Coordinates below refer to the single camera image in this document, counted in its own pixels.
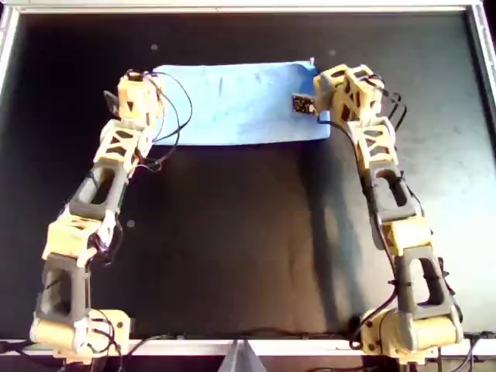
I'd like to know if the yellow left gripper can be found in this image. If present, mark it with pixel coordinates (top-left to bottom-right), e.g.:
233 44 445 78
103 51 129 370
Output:
115 69 162 127

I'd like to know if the grey triangular stand foot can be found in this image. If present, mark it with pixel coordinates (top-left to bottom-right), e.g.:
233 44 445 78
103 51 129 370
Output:
219 339 268 372

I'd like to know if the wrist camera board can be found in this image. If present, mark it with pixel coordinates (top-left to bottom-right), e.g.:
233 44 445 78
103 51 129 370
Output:
291 92 319 116
102 91 121 117

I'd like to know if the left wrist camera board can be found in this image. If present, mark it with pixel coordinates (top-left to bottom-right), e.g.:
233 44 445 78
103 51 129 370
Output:
102 91 121 117

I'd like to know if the black right camera cable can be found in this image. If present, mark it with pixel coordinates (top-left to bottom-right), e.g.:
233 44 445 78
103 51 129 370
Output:
315 114 402 350

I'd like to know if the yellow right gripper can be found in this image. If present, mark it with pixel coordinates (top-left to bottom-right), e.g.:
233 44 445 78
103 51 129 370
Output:
312 63 385 126

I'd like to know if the black power cable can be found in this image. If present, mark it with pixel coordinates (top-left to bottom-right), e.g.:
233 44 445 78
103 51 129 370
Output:
463 329 491 372

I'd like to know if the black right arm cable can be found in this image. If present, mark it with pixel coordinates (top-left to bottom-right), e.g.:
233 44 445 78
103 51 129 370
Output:
377 75 408 131

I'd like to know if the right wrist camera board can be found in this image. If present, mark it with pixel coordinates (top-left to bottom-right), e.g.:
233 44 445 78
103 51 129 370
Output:
291 92 319 116

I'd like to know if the yellow left arm base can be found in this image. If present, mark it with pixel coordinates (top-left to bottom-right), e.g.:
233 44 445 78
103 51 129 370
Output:
91 308 133 356

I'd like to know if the aluminium table frame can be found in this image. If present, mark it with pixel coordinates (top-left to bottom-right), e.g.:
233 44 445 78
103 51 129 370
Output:
0 0 496 357

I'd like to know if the light blue microfibre cloth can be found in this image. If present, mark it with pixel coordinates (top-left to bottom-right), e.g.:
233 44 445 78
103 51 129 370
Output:
153 57 332 147

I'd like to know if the yellow right arm base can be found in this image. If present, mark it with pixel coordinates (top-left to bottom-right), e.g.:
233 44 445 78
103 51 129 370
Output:
358 309 392 357

